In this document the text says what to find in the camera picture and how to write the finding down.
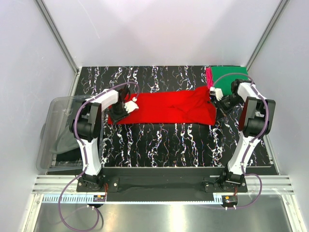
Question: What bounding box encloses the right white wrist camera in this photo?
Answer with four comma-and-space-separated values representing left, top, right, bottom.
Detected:
210, 87, 224, 101

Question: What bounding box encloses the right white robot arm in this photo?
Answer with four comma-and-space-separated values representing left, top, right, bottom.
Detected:
215, 79, 276, 192

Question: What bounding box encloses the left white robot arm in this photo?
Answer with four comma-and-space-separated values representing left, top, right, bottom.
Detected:
70, 84, 138, 191

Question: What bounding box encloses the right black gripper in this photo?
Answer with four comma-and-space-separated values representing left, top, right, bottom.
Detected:
213, 94, 243, 121

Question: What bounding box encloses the red t shirt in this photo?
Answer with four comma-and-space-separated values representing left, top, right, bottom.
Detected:
118, 86, 216, 126

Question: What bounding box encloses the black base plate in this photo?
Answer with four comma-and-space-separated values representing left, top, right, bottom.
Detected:
77, 167, 247, 193

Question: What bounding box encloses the white slotted cable duct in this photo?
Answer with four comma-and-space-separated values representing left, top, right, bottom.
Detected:
42, 194, 106, 204

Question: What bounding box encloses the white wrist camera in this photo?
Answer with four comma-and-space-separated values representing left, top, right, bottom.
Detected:
210, 87, 224, 101
124, 97, 139, 114

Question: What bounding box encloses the black t shirt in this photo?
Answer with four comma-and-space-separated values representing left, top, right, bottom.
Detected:
56, 149, 81, 162

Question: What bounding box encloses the green folded t shirt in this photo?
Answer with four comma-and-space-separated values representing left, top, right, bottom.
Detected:
211, 66, 248, 96

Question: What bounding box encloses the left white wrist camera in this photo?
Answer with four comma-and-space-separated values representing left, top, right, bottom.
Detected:
124, 97, 139, 114

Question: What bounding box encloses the aluminium frame rail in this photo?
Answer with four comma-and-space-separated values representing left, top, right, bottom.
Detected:
32, 175, 294, 195

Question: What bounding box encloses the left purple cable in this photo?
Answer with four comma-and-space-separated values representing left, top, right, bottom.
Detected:
58, 81, 141, 231

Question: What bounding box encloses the pink folded t shirt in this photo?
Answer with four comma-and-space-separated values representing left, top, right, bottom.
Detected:
205, 67, 214, 89

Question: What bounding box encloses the grey t shirt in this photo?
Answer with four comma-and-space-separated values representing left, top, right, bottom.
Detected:
50, 126, 79, 154

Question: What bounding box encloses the clear plastic bin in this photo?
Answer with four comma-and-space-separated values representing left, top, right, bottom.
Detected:
36, 95, 91, 173

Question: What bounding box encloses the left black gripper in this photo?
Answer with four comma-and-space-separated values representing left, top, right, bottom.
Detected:
108, 102, 130, 125

